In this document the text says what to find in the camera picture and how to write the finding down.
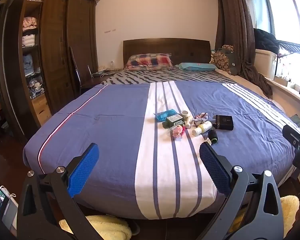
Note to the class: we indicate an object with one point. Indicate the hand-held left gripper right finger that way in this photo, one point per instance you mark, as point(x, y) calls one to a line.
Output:
point(213, 168)

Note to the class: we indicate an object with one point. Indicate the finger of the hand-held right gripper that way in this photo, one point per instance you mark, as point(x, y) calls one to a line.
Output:
point(291, 132)

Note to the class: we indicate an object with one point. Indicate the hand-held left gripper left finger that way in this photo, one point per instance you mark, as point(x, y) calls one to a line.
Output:
point(83, 170)

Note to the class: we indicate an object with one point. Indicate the white bottle with yellow cap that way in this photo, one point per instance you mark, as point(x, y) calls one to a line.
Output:
point(202, 128)

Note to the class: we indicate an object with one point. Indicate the black box with gold print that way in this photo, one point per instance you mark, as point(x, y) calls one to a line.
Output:
point(223, 122)

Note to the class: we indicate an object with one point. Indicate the patterned wrapper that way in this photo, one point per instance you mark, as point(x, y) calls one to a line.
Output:
point(200, 118)

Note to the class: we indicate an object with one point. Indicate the black cylindrical container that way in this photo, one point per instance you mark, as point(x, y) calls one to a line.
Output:
point(213, 136)

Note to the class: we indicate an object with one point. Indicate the small white tube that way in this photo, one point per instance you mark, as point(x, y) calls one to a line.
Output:
point(188, 123)

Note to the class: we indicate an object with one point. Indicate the yellow fluffy blanket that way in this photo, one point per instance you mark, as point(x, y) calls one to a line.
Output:
point(290, 212)
point(107, 227)

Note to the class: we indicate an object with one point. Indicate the blue and white striped blanket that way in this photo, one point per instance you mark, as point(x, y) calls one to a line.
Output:
point(110, 120)

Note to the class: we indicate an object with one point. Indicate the white tape roll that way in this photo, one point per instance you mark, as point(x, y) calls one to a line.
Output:
point(185, 114)

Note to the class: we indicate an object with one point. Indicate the blue crumpled wrapper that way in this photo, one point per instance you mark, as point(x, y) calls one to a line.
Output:
point(166, 115)

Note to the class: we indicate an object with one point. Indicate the white storage box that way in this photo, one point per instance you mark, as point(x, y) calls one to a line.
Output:
point(265, 63)

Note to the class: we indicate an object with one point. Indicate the black metal drying rack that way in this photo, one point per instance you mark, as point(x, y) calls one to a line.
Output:
point(295, 48)

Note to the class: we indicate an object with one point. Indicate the dark wooden nightstand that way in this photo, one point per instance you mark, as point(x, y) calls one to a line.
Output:
point(95, 81)

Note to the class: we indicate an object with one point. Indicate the black padded jacket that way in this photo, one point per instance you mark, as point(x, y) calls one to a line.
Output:
point(265, 40)

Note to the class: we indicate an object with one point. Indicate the brown patterned cushion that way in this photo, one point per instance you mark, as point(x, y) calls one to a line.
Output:
point(222, 58)

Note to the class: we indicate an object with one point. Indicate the teal pillow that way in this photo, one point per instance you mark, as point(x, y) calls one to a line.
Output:
point(197, 66)

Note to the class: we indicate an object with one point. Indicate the zebra striped bed sheet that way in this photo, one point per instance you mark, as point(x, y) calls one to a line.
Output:
point(165, 76)

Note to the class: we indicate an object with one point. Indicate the brown curtain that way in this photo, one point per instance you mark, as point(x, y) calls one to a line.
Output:
point(236, 30)

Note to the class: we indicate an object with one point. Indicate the dark wooden wardrobe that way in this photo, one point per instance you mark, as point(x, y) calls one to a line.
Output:
point(55, 55)

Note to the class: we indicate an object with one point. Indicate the dark wooden headboard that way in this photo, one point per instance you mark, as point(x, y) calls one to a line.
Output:
point(180, 48)

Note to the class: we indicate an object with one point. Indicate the plaid pillow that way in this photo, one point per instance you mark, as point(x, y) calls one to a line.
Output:
point(148, 61)

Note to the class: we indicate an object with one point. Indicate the pile of folded clothes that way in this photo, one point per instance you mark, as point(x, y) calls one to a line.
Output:
point(30, 32)

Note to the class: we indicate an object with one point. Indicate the metal frame chair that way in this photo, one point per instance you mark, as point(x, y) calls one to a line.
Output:
point(76, 72)

